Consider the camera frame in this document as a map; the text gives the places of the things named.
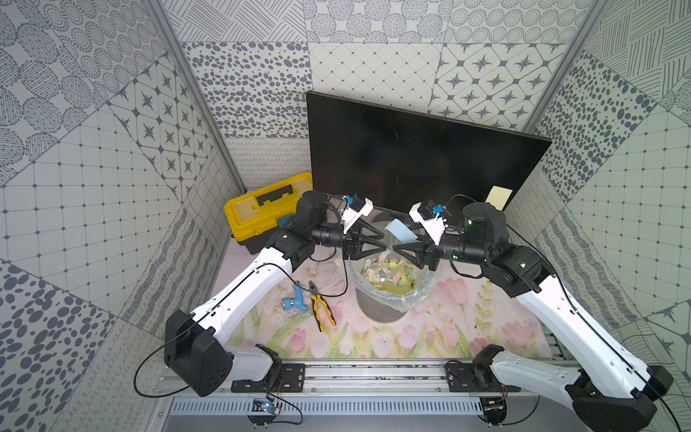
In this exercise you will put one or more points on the clear plastic bin liner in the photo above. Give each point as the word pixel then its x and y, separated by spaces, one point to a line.
pixel 392 280

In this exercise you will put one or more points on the aluminium mounting rail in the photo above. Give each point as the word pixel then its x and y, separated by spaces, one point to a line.
pixel 399 387

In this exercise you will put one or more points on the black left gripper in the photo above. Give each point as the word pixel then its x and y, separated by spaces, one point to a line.
pixel 348 242

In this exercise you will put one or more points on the small green circuit board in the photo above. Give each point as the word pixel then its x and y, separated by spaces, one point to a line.
pixel 265 407

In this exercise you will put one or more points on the small black connector module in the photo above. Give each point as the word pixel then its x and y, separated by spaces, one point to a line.
pixel 494 411

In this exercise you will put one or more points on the grey trash bin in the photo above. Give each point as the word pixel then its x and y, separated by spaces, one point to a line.
pixel 377 311

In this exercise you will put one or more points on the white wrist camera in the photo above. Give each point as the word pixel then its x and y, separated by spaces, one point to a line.
pixel 431 217
pixel 355 208

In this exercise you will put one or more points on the black flat monitor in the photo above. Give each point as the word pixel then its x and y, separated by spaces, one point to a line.
pixel 397 158

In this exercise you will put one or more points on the yellow sticky note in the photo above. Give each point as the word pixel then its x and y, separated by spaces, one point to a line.
pixel 498 197

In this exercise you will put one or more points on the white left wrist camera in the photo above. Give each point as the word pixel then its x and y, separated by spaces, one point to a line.
pixel 355 208

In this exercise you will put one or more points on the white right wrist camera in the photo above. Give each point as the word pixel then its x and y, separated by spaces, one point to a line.
pixel 431 217

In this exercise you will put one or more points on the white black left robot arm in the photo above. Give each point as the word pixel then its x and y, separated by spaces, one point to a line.
pixel 195 342

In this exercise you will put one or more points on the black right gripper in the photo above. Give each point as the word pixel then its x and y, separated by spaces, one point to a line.
pixel 414 246

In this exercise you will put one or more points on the blue plastic pipe fitting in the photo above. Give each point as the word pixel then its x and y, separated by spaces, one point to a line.
pixel 296 302

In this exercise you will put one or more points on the yellow black pliers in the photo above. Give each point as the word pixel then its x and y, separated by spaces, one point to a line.
pixel 318 303

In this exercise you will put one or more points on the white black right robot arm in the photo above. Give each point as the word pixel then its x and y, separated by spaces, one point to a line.
pixel 610 390

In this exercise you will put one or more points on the yellow black plastic toolbox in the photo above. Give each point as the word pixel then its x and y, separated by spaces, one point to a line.
pixel 254 217

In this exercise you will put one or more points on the blue sticky note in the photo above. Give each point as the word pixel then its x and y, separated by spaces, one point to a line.
pixel 401 232

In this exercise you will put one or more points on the floral pink table mat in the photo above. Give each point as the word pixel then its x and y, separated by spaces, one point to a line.
pixel 463 315

